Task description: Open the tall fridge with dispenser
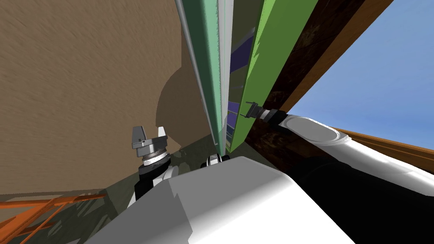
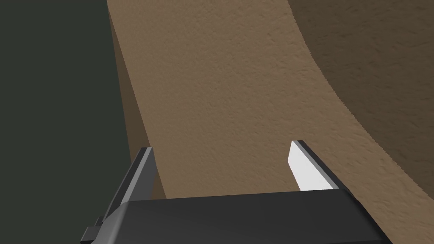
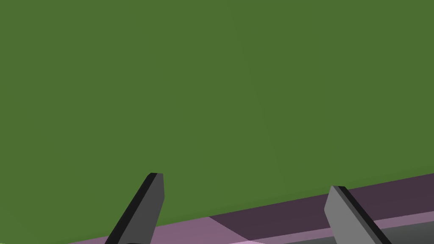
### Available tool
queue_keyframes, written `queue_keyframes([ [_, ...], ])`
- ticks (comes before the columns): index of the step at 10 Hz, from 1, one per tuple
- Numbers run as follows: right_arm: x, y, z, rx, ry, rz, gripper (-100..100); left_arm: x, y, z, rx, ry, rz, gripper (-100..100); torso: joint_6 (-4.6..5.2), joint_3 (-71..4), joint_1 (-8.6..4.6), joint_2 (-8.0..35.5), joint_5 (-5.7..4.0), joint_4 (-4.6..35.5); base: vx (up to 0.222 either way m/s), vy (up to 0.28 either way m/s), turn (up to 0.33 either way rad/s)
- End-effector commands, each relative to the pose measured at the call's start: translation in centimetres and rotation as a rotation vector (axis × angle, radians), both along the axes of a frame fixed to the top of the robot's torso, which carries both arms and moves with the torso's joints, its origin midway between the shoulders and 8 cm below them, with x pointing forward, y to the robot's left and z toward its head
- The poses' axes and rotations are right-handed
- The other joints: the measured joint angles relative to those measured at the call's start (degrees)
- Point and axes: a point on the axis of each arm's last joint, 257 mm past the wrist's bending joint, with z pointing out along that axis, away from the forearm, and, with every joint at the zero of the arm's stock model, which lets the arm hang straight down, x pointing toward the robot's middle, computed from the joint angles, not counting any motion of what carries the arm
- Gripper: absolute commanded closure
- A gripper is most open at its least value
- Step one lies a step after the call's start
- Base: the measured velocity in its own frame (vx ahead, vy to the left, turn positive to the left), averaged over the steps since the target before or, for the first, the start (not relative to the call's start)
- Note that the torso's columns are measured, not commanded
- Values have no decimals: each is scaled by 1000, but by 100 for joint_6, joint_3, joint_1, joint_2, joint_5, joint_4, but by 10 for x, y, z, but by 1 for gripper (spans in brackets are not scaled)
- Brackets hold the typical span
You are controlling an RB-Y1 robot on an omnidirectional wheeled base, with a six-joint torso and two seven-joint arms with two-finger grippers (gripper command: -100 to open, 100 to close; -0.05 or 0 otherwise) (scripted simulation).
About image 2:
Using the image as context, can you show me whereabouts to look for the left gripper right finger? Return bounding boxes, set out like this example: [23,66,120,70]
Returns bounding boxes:
[287,139,355,199]

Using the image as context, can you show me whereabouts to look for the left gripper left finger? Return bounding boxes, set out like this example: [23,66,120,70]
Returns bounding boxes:
[102,147,157,222]

